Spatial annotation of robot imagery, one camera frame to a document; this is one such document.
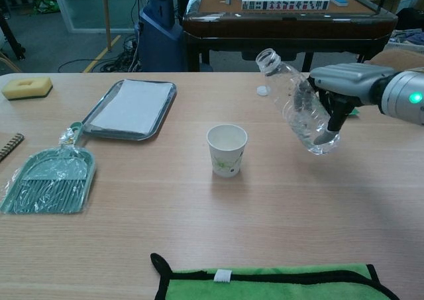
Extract teal plastic dustpan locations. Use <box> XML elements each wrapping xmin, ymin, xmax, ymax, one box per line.
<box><xmin>0</xmin><ymin>121</ymin><xmax>97</xmax><ymax>215</ymax></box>

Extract green microfiber cloth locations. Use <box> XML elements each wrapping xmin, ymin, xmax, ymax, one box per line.
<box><xmin>150</xmin><ymin>252</ymin><xmax>400</xmax><ymax>300</ymax></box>

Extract silver metal tray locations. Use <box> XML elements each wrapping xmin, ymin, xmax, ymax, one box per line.
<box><xmin>81</xmin><ymin>79</ymin><xmax>178</xmax><ymax>141</ymax></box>

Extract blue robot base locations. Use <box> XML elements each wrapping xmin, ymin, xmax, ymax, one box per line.
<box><xmin>137</xmin><ymin>0</ymin><xmax>186</xmax><ymax>72</ymax></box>

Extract black floor cables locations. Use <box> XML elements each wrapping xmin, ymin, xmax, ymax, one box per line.
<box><xmin>59</xmin><ymin>34</ymin><xmax>144</xmax><ymax>73</ymax></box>

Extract row of mahjong tiles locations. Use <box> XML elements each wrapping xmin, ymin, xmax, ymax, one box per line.
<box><xmin>241</xmin><ymin>0</ymin><xmax>331</xmax><ymax>11</ymax></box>

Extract brown mahjong table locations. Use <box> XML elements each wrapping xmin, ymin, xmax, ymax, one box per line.
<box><xmin>182</xmin><ymin>0</ymin><xmax>398</xmax><ymax>72</ymax></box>

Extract white floral paper cup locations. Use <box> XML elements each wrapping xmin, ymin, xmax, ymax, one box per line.
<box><xmin>206</xmin><ymin>124</ymin><xmax>248</xmax><ymax>178</ymax></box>

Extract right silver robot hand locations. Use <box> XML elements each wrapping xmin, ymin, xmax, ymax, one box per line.
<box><xmin>307</xmin><ymin>63</ymin><xmax>396</xmax><ymax>146</ymax></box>

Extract wooden stick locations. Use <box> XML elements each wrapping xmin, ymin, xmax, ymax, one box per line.
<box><xmin>101</xmin><ymin>0</ymin><xmax>112</xmax><ymax>52</ymax></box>

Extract transparent plastic bottle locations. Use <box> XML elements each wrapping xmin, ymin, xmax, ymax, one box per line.
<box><xmin>255</xmin><ymin>47</ymin><xmax>341</xmax><ymax>156</ymax></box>

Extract white paper sheet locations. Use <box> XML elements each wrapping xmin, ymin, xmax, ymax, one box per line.
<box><xmin>89</xmin><ymin>79</ymin><xmax>174</xmax><ymax>135</ymax></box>

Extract yellow sponge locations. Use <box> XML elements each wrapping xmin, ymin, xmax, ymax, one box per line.
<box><xmin>1</xmin><ymin>76</ymin><xmax>54</xmax><ymax>101</ymax></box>

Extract brown spiral notebook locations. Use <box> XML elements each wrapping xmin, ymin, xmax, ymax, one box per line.
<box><xmin>0</xmin><ymin>132</ymin><xmax>25</xmax><ymax>164</ymax></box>

